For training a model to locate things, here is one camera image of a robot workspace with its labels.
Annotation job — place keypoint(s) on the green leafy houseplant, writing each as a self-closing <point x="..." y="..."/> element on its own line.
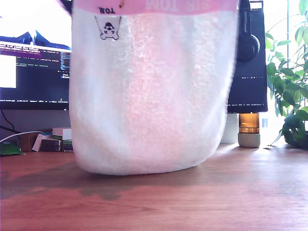
<point x="288" y="96"/>

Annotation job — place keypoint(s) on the white pink tea towel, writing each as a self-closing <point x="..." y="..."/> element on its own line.
<point x="149" y="96"/>

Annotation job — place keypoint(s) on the black headphones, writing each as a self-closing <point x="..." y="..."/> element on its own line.
<point x="250" y="48"/>

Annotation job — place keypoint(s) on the green white barcode box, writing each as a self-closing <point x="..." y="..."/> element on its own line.
<point x="68" y="146"/>

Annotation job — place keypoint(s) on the brown cardboard box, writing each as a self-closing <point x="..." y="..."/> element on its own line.
<point x="26" y="143"/>

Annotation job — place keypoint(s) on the green snack bag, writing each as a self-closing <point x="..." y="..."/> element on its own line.
<point x="9" y="149"/>

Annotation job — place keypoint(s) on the amber glass jar grey base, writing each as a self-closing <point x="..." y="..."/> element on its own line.
<point x="248" y="125"/>

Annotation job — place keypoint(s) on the black monitor with terminal screen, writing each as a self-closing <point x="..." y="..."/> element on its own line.
<point x="36" y="84"/>

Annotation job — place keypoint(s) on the wide black monitor with stand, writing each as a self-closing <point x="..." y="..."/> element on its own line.
<point x="250" y="91"/>

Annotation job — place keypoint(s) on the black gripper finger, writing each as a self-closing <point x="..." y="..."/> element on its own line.
<point x="68" y="4"/>

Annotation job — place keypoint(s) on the small dark white box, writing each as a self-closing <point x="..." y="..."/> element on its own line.
<point x="50" y="143"/>
<point x="50" y="148"/>

